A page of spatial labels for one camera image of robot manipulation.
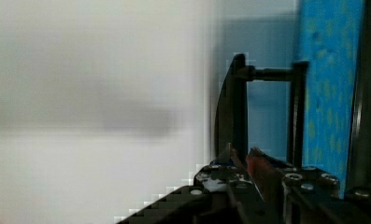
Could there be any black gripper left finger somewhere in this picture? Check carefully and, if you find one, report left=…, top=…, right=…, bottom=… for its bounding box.
left=193, top=142, right=265, bottom=203

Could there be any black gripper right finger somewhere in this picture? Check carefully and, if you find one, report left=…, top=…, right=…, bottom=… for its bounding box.
left=246, top=147, right=290, bottom=205

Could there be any black toaster oven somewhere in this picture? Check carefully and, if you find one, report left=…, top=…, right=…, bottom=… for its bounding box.
left=213, top=0, right=371, bottom=194

